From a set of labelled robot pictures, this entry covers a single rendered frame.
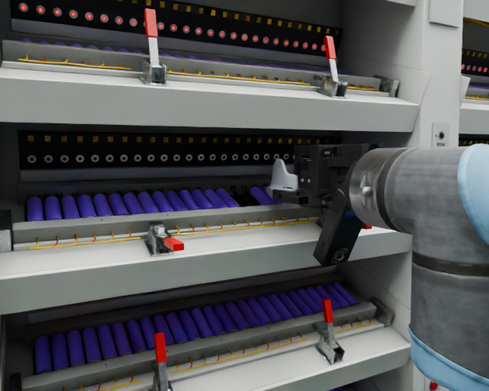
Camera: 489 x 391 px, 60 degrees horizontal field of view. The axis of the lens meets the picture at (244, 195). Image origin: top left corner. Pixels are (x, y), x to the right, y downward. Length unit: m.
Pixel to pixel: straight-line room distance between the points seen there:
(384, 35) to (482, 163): 0.47
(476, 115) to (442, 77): 0.11
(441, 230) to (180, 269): 0.30
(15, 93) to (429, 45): 0.60
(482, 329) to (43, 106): 0.46
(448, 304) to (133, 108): 0.38
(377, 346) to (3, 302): 0.55
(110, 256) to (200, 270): 0.11
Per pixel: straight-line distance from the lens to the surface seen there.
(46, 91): 0.49
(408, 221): 0.43
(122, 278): 0.51
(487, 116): 0.89
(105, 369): 0.61
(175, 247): 0.45
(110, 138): 0.64
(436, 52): 0.78
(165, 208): 0.59
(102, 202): 0.60
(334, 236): 0.54
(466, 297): 0.41
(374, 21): 0.85
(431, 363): 0.44
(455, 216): 0.39
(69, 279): 0.50
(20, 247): 0.53
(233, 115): 0.55
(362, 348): 0.75
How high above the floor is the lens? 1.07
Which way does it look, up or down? 5 degrees down
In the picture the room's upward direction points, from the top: 1 degrees counter-clockwise
